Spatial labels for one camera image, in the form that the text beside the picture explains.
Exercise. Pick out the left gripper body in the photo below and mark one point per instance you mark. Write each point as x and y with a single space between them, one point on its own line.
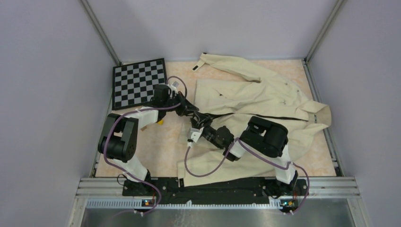
182 109

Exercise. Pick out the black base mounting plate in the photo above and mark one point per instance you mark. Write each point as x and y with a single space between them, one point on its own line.
249 190

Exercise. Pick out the black and grey checkerboard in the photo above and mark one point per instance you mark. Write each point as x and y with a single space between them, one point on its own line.
133 83

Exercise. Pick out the aluminium front rail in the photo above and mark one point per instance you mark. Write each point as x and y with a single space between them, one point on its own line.
106 192

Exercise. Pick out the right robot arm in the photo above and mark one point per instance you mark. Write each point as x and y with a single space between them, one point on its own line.
264 139

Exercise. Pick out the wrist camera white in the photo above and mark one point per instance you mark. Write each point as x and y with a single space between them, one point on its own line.
175 84
193 136

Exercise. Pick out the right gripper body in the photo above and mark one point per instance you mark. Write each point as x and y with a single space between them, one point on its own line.
210 132

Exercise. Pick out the cream zip-up jacket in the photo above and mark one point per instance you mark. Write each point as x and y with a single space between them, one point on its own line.
263 93

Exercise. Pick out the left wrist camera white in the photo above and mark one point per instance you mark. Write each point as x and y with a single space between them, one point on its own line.
175 84

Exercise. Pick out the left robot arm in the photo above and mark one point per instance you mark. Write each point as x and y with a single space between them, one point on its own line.
118 140

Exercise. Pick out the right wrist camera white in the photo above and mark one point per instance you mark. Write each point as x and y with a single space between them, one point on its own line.
193 136

